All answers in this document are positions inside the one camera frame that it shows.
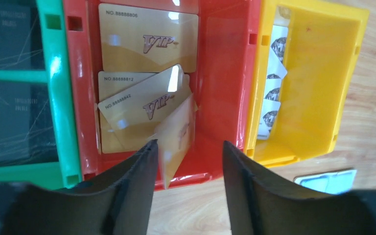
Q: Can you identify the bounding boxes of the beige card holder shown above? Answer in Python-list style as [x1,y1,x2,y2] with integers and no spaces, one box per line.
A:
[294,169,357,194]

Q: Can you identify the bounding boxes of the yellow plastic bin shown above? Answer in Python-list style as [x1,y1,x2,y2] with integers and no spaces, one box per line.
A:
[244,0,369,167]

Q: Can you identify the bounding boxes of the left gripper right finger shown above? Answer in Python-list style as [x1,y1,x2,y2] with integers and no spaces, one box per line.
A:
[222,141,376,235]

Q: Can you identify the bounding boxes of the black cards in green bin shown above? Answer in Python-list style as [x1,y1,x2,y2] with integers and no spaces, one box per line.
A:
[0,81,58,167]

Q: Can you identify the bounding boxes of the black credit card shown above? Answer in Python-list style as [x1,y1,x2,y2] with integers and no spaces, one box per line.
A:
[0,0,45,70]

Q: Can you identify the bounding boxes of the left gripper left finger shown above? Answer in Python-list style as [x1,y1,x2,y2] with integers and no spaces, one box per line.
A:
[0,140,158,235]

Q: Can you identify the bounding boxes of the green plastic bin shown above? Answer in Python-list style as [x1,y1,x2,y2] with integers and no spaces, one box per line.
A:
[0,0,81,189]

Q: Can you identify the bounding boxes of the gold credit card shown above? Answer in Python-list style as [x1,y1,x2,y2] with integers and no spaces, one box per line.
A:
[98,64,191,130]
[152,94,196,189]

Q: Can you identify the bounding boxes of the gold cards in red bin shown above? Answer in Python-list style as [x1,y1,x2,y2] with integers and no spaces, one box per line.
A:
[97,3,199,154]

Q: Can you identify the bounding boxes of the silver cards in yellow bin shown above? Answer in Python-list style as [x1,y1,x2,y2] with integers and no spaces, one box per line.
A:
[257,73,282,141]

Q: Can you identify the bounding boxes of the white credit card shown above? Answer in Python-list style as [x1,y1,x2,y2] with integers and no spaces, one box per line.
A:
[267,25,288,79]

